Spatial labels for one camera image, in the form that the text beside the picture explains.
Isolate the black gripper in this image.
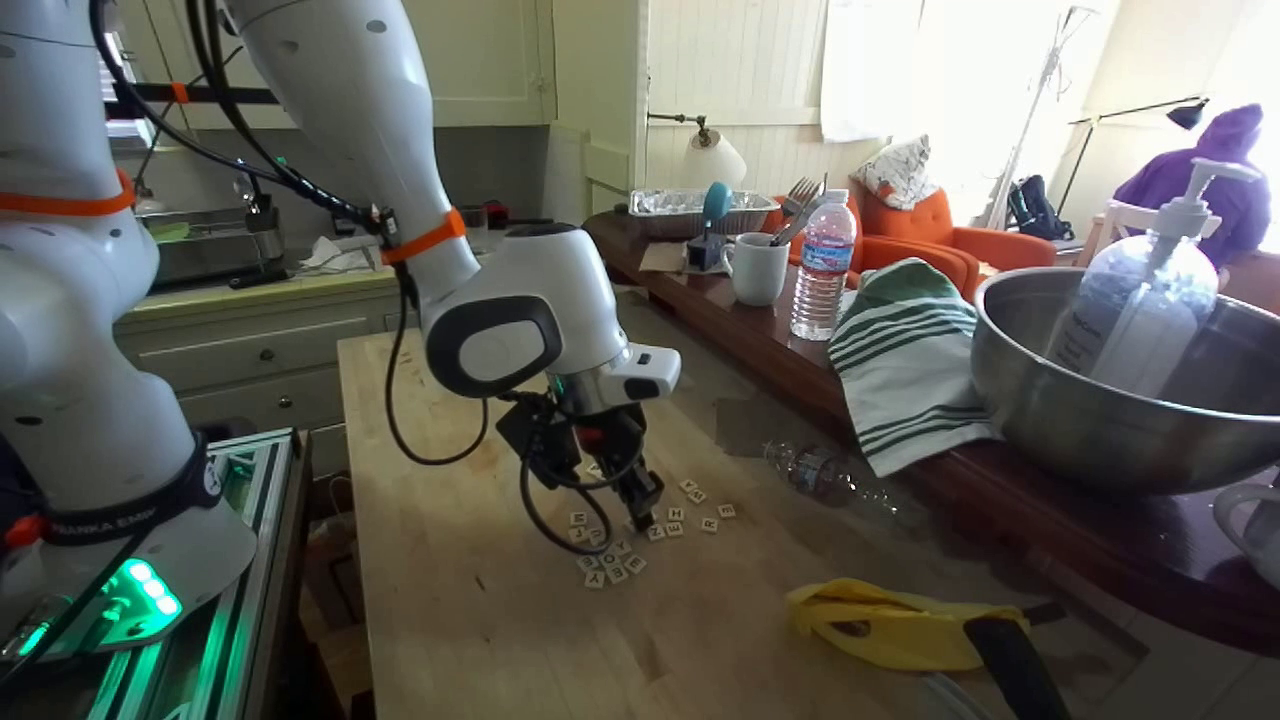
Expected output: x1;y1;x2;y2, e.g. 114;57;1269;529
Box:
494;393;662;533

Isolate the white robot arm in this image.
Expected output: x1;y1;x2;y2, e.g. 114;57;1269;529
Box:
0;0;678;660

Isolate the teal scoop on black base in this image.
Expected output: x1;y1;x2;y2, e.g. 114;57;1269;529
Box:
688;180;731;274

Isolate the yellow banana-shaped cloth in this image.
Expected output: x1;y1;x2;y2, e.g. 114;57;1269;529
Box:
789;577;1041;673

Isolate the white mug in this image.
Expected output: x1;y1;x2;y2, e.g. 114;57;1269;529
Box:
723;232;789;310

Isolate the green striped white towel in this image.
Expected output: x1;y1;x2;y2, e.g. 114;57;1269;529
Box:
826;260;992;475

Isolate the clear plastic water bottle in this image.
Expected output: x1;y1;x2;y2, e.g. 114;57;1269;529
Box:
789;189;854;342

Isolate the white desk lamp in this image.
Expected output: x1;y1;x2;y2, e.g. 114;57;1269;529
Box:
646;112;746;192

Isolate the orange cushion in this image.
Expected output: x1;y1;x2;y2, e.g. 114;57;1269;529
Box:
754;180;1062;304

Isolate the white drawer cabinet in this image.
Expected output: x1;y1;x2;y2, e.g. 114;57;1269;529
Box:
114;274;395;475

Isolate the white pump dispenser bottle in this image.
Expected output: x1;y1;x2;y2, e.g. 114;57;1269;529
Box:
1048;156;1256;398

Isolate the large steel mixing bowl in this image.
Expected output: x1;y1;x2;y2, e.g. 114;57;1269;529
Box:
973;267;1280;496

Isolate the purple plush toy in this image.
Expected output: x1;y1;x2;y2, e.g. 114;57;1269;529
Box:
1111;99;1277;274

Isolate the black handle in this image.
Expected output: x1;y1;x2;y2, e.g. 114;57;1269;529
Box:
964;616;1073;720

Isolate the green lit robot base rail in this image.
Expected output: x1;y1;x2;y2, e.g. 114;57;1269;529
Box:
0;428;309;720

